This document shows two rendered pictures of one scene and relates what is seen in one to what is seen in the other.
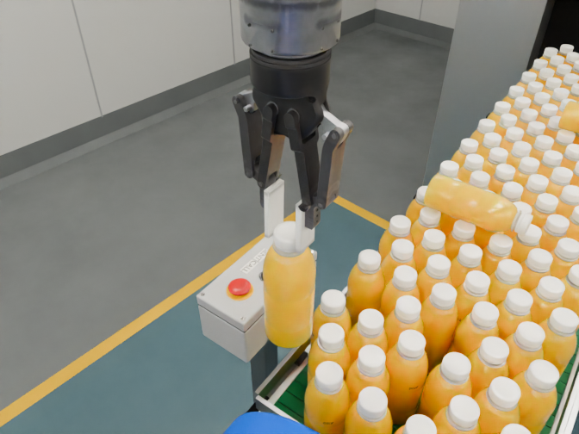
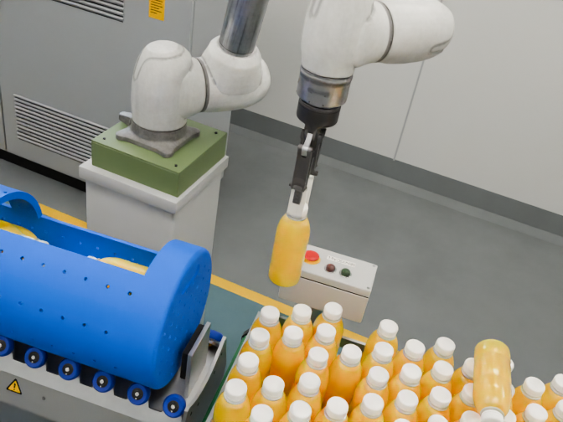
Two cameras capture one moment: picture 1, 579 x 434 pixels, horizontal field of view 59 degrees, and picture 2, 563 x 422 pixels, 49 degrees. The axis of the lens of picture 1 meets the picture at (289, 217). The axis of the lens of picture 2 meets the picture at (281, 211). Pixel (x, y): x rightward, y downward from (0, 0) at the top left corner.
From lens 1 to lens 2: 93 cm
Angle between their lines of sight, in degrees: 51
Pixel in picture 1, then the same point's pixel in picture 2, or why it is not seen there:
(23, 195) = (453, 222)
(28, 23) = not seen: outside the picture
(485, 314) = (368, 400)
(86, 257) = (426, 289)
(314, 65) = (307, 109)
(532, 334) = not seen: outside the picture
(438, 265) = (406, 369)
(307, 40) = (302, 93)
